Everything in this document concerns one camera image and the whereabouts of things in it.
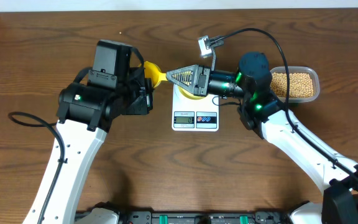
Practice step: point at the clear container of soybeans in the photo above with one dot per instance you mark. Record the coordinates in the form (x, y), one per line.
(304, 84)

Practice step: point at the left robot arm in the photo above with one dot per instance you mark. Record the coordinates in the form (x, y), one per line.
(86, 109)

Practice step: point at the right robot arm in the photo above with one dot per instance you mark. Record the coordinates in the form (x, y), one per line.
(335, 175)

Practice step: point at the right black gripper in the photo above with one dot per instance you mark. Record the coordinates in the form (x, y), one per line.
(202, 83)

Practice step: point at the yellow plastic scoop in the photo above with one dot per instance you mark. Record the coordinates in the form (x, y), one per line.
(153, 72)

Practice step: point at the white digital kitchen scale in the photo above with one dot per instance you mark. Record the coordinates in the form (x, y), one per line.
(195, 115)

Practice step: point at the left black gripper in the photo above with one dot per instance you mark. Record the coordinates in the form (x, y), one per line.
(145, 101)

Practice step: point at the yellow plastic bowl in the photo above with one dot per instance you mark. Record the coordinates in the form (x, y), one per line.
(189, 95)

